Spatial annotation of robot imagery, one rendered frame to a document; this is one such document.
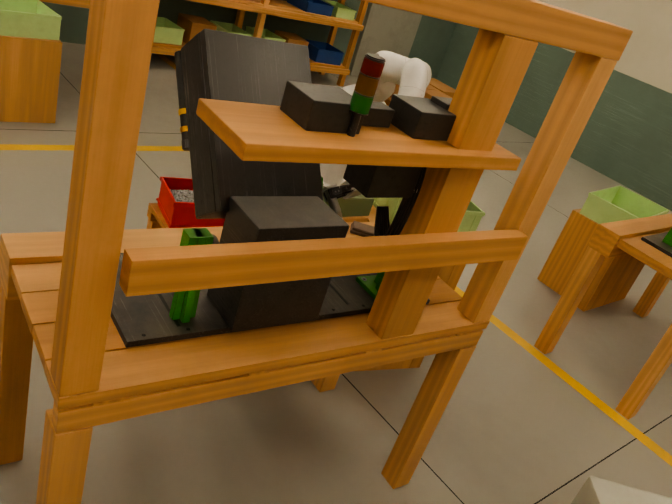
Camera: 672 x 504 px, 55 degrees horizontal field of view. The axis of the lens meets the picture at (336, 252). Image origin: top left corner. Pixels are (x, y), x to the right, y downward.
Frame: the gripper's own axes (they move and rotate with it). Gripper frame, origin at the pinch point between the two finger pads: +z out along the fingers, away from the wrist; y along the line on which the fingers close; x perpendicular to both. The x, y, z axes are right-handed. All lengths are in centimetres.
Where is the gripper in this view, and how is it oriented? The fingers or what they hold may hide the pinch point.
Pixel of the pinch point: (332, 194)
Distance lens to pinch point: 204.3
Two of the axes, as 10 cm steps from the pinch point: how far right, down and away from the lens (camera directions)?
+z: -8.4, 2.8, -4.6
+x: 3.4, 9.4, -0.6
